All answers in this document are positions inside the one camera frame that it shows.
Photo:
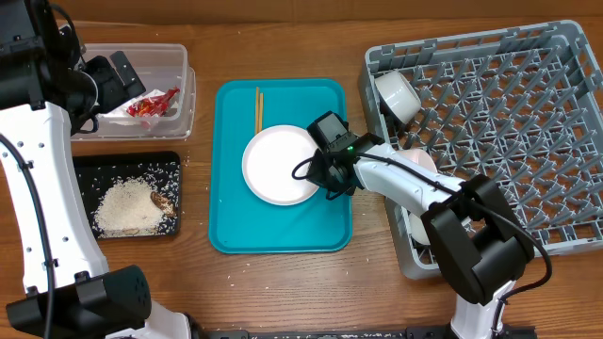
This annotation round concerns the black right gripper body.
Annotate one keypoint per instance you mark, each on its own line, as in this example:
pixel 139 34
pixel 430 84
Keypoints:
pixel 324 169

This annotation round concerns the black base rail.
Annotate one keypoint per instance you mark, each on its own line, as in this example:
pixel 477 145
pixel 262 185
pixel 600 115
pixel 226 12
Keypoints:
pixel 330 334

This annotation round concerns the brown food scrap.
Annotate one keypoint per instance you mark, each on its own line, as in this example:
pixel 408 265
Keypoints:
pixel 163 204

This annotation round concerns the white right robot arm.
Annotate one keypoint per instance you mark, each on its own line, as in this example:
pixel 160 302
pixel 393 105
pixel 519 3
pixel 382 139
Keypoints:
pixel 477 242

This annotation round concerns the red snack wrapper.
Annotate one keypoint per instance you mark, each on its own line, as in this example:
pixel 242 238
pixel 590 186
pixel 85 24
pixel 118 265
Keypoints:
pixel 153 106

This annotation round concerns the pink bowl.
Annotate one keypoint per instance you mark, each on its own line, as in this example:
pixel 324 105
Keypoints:
pixel 421 158

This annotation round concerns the white rice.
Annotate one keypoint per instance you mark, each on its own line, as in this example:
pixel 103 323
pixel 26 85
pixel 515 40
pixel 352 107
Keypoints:
pixel 128 205

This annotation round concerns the clear plastic bin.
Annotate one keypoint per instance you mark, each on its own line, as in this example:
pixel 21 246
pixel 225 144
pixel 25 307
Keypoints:
pixel 159 66

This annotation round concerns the grey dishwasher rack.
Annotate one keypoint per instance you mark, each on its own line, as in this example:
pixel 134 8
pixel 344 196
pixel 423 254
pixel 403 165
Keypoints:
pixel 522 105

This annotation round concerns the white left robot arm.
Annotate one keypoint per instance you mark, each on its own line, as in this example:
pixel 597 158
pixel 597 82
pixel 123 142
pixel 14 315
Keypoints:
pixel 48 93

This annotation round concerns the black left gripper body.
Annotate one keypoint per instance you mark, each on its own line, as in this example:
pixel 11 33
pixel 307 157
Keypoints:
pixel 111 91

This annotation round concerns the large white plate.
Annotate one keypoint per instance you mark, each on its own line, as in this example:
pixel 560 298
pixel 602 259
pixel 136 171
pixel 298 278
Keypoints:
pixel 268 162

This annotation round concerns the black tray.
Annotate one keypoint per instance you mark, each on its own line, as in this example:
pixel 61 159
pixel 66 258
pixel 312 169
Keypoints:
pixel 161 171

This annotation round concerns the white napkin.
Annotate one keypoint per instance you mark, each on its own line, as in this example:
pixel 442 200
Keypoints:
pixel 121 112

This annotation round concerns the teal plastic tray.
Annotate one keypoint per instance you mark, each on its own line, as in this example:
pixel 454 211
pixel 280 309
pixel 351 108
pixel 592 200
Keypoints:
pixel 241 223

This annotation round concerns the white plastic cup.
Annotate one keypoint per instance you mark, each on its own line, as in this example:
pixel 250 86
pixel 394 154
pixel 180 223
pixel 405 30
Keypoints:
pixel 418 232

